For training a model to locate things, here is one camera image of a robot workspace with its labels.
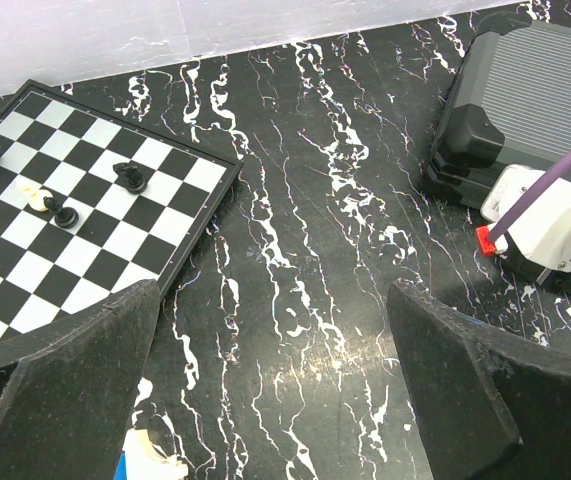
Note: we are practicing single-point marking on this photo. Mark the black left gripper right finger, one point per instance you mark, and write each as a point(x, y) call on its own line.
point(488, 404)

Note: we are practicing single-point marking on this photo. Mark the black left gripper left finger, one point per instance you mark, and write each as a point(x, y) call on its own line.
point(67, 389)

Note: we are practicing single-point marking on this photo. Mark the black poker chip case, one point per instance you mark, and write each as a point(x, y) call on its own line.
point(510, 103)

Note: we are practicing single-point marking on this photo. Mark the blue white flat card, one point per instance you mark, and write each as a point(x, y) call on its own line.
point(140, 460)

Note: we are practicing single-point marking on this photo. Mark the black chess pawn piece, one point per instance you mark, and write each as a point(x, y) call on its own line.
point(64, 217)

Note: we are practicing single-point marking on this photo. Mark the black silver chess board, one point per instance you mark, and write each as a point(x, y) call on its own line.
point(68, 148)

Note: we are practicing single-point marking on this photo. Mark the white chess bishop piece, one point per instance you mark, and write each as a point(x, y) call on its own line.
point(34, 193)

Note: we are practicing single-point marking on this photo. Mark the black chess knight piece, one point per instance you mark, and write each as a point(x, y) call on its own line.
point(130, 177)

